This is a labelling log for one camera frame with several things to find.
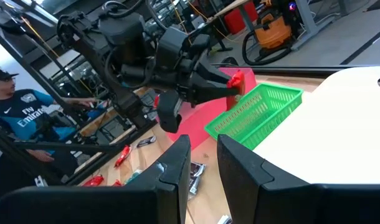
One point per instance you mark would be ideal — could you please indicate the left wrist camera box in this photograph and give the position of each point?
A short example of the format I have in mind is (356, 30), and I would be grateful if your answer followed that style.
(169, 112)

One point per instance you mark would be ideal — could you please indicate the white plastic bin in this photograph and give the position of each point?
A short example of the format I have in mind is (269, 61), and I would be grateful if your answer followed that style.
(333, 130)

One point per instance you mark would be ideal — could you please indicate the green round wrapped candy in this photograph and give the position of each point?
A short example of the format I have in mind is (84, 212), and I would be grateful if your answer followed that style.
(133, 177)

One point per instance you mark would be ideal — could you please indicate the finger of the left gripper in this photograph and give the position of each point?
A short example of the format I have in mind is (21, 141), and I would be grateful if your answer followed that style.
(211, 73)
(211, 92)

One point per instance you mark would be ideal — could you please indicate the orange shop vacuum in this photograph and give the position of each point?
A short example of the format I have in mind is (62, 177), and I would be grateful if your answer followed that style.
(272, 32)

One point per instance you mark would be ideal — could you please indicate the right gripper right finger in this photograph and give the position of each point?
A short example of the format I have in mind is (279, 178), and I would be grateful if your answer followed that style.
(243, 180)

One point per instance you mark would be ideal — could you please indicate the red cabinet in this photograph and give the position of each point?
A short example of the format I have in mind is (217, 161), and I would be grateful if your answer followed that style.
(236, 20)

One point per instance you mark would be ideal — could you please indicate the wooden desk top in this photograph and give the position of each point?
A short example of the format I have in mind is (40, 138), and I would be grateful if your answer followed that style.
(230, 7)

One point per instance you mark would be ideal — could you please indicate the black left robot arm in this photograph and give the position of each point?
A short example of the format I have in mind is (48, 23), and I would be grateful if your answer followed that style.
(121, 29)

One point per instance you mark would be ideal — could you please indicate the grey metal desk leg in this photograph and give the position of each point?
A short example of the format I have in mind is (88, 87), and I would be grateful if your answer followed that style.
(306, 18)

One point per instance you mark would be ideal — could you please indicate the pink translucent plastic bin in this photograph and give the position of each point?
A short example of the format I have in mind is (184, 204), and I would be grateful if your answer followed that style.
(193, 124)

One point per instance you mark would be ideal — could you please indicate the red KitKat candy bar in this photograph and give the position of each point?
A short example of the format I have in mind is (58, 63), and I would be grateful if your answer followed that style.
(123, 155)
(94, 181)
(236, 81)
(116, 183)

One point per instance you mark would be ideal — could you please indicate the green plastic slotted basket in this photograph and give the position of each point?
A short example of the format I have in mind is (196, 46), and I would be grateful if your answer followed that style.
(258, 115)

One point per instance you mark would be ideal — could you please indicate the person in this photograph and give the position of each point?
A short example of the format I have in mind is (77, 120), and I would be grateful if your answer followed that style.
(25, 112)

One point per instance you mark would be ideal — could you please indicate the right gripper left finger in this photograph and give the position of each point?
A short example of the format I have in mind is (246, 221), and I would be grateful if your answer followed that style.
(180, 174)

